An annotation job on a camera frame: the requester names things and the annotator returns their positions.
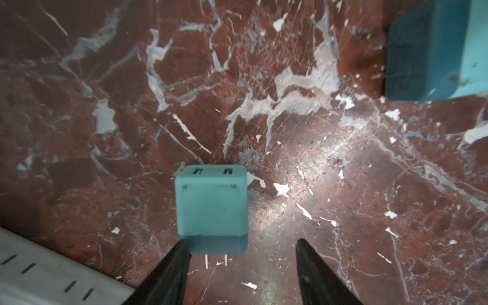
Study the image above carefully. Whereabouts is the white multicolour power strip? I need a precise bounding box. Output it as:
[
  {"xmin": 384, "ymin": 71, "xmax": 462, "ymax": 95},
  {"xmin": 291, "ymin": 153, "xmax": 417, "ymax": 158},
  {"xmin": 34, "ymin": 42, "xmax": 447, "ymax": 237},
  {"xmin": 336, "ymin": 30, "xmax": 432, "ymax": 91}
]
[{"xmin": 1, "ymin": 229, "xmax": 135, "ymax": 304}]

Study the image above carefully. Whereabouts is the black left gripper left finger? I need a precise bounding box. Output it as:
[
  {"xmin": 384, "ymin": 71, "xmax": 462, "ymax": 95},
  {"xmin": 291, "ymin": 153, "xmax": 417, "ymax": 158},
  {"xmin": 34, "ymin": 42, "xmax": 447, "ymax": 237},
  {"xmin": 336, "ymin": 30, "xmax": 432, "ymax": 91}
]
[{"xmin": 123, "ymin": 240, "xmax": 191, "ymax": 305}]

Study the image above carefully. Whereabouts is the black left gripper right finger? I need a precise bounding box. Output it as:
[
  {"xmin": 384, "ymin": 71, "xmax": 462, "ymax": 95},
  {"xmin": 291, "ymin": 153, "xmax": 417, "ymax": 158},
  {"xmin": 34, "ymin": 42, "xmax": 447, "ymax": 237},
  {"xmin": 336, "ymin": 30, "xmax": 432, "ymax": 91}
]
[{"xmin": 296, "ymin": 238, "xmax": 362, "ymax": 305}]

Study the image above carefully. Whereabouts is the teal cube charger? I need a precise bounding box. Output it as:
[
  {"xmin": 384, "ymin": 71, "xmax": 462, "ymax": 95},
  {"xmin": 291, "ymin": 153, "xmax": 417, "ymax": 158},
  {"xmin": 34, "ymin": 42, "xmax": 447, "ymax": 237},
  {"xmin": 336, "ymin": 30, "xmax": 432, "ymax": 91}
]
[
  {"xmin": 385, "ymin": 1, "xmax": 487, "ymax": 102},
  {"xmin": 175, "ymin": 165, "xmax": 249, "ymax": 256}
]

